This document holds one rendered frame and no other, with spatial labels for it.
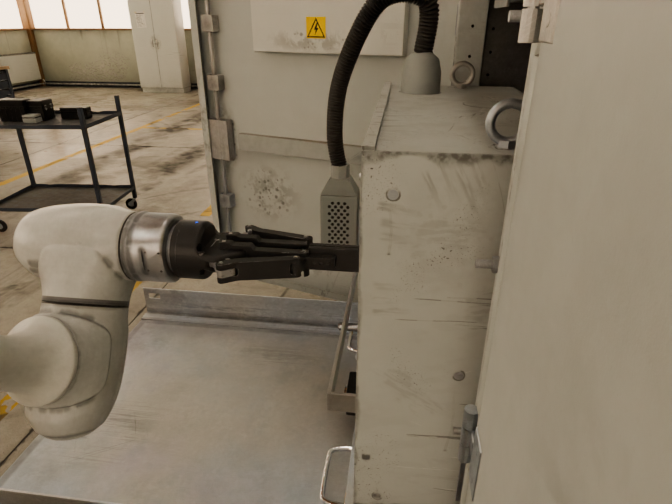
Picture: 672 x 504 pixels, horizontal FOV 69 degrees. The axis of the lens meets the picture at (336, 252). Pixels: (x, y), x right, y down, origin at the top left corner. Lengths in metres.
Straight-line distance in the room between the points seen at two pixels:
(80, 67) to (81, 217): 13.43
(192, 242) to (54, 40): 13.79
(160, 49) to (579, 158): 11.96
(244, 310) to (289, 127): 0.45
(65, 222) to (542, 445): 0.59
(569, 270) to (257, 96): 1.09
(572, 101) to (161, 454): 0.83
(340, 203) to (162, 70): 11.30
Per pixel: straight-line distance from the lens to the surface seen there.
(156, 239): 0.63
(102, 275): 0.66
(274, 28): 1.17
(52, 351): 0.63
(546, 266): 0.23
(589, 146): 0.20
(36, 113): 4.41
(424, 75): 0.81
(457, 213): 0.47
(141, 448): 0.95
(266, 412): 0.96
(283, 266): 0.58
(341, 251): 0.60
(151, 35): 12.17
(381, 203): 0.46
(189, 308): 1.24
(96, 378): 0.66
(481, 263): 0.44
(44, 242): 0.70
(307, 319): 1.16
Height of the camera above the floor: 1.50
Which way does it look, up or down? 25 degrees down
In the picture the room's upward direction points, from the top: straight up
